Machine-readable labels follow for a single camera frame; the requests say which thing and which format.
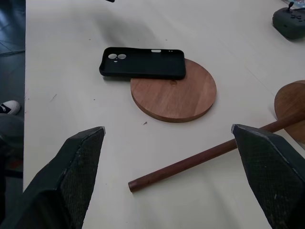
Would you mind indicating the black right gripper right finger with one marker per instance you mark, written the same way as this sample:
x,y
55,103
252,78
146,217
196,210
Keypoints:
x,y
269,167

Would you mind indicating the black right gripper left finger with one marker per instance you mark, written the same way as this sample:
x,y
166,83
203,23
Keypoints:
x,y
59,183

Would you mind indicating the wooden rod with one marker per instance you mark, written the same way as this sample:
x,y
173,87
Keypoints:
x,y
190,158

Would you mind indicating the white and black sneaker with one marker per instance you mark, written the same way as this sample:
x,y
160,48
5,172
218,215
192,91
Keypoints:
x,y
9,107

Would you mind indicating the round wooden base disc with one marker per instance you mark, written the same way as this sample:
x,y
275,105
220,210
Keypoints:
x,y
177,95

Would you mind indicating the dark green remote controller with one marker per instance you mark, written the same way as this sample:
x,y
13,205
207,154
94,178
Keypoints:
x,y
289,22

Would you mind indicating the black phone case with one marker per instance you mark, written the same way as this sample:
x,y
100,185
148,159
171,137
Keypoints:
x,y
143,63

